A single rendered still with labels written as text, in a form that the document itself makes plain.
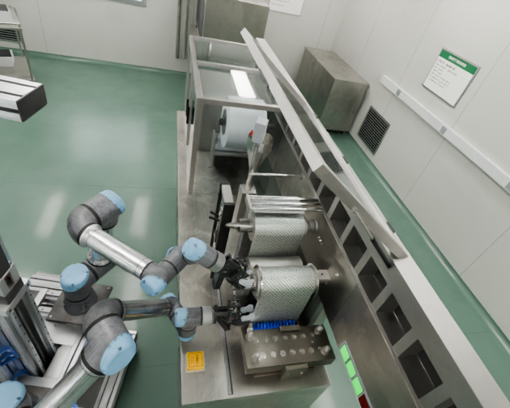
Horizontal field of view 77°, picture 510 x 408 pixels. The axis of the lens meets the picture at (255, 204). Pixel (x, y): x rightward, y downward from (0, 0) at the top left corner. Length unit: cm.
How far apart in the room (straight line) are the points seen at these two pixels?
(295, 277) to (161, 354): 144
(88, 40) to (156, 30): 115
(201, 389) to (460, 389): 95
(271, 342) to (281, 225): 51
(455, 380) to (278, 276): 67
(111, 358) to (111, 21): 587
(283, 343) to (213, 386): 34
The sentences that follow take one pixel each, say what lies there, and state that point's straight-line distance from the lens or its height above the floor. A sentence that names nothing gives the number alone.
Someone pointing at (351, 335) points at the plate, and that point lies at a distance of 138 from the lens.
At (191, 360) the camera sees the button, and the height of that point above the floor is 92.
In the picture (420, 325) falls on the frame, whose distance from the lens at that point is 108.
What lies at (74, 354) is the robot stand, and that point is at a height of 71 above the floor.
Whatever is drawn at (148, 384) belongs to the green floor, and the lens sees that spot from 250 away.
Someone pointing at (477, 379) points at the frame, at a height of 165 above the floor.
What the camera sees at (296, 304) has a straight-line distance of 149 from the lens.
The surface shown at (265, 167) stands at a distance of 219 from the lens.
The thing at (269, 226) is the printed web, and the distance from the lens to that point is 142.
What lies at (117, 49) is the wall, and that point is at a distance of 664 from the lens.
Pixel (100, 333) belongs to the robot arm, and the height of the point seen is 131.
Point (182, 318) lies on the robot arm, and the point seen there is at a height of 114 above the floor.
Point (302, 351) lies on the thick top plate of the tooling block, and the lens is 156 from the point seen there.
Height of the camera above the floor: 236
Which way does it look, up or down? 40 degrees down
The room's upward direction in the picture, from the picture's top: 15 degrees clockwise
